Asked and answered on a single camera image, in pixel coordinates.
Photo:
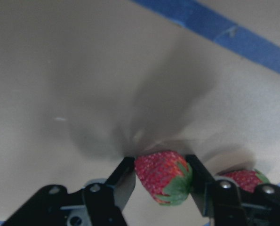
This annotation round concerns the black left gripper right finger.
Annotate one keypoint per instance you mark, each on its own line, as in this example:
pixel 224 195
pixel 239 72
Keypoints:
pixel 202 183

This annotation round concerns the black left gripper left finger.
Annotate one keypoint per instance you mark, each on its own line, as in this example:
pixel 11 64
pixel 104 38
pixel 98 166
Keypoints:
pixel 122 181

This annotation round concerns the red strawberry plate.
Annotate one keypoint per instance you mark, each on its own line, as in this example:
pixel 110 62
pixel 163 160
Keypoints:
pixel 166 176

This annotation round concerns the red middle strawberry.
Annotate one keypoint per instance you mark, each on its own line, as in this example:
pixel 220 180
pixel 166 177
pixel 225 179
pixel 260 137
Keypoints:
pixel 246 179

